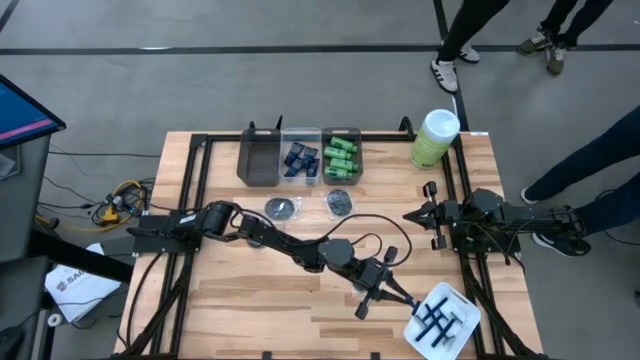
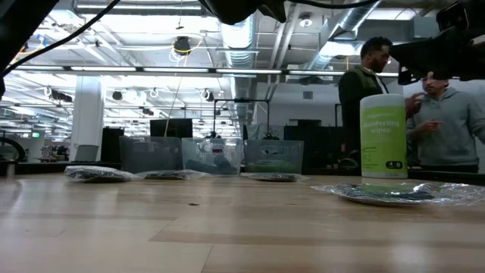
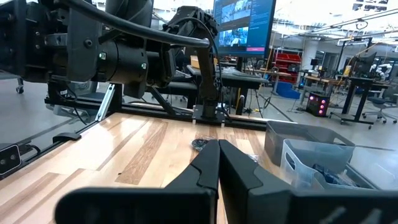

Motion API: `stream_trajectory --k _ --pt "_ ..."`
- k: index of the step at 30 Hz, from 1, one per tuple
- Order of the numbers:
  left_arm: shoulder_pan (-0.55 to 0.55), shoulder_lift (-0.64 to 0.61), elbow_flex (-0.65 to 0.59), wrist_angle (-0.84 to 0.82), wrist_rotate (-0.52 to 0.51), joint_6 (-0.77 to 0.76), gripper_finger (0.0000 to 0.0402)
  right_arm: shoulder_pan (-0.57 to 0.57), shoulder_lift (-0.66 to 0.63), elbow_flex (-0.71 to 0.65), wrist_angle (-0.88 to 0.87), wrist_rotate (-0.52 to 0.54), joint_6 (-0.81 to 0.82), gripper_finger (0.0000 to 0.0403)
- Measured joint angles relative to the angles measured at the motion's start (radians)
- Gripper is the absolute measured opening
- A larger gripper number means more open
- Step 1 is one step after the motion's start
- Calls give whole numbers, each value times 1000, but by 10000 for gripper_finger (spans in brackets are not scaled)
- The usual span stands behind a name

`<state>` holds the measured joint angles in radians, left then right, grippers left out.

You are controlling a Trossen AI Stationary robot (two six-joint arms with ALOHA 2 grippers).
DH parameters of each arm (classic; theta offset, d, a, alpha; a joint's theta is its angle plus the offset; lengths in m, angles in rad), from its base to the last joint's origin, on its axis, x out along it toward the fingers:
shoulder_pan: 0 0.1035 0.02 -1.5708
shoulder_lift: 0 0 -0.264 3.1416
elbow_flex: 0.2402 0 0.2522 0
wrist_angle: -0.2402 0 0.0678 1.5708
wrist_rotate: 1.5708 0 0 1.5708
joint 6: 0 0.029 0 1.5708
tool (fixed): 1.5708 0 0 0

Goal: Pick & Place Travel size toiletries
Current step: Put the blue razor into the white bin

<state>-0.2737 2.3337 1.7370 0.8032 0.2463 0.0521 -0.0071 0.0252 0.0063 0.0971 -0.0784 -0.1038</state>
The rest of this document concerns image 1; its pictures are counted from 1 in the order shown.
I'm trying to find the person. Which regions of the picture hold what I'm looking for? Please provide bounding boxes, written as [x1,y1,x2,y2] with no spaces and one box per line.
[429,0,512,95]
[517,0,615,77]
[519,104,640,259]

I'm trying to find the green travel bottle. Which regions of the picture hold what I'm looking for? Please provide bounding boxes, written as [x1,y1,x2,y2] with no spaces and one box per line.
[323,145,353,161]
[329,157,360,173]
[329,135,359,154]
[323,165,354,180]

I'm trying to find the green disinfecting wipes canister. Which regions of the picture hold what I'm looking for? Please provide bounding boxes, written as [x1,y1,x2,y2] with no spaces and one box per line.
[408,108,462,171]

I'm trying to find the blue screen operator monitor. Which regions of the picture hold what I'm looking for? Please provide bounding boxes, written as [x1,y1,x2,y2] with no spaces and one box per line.
[0,73,68,151]

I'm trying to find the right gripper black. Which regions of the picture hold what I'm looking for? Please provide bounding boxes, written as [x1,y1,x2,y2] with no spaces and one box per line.
[402,181,457,253]

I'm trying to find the clear plastic storage bin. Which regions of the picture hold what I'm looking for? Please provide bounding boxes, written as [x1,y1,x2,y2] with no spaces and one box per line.
[279,126,323,187]

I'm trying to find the white paper sheet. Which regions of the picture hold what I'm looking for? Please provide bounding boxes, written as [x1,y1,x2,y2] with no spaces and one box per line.
[43,242,123,325]

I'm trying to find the dark grey storage bin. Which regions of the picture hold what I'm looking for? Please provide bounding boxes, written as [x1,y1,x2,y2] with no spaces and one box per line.
[236,127,282,188]

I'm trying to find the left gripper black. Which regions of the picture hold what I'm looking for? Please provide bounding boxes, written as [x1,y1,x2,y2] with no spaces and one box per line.
[348,244,419,322]

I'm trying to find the white plastic tray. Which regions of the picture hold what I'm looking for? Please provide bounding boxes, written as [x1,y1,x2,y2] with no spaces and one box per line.
[402,281,483,360]

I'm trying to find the yellow black cable bundle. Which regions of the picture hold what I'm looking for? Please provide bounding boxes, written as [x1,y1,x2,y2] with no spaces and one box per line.
[34,178,151,234]

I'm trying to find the grey monitor cabinet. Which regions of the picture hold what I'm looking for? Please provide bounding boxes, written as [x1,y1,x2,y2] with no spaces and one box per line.
[0,133,54,265]

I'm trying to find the black aluminium table frame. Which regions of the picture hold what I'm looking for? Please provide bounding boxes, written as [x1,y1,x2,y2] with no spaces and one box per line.
[112,115,551,360]

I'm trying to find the black stand beam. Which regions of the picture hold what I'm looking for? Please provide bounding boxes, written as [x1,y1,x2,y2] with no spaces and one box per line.
[27,227,135,285]

